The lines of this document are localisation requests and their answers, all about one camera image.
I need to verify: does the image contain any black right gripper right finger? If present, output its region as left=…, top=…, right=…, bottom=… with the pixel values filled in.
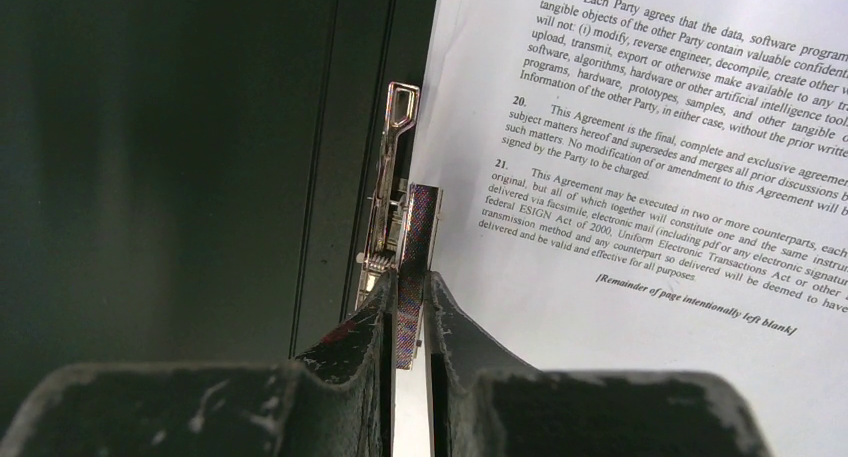
left=423, top=272, right=769, bottom=456

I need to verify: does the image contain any teal folder black inside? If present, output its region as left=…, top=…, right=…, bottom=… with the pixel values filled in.
left=1, top=0, right=436, bottom=425

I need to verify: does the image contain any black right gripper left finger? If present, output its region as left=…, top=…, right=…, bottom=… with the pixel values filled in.
left=1, top=272, right=397, bottom=456

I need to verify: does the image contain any white printed paper stack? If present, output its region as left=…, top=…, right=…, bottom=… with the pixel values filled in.
left=412, top=0, right=847, bottom=456

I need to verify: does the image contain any metal folder clip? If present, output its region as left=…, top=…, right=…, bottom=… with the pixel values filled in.
left=354, top=80, right=444, bottom=371

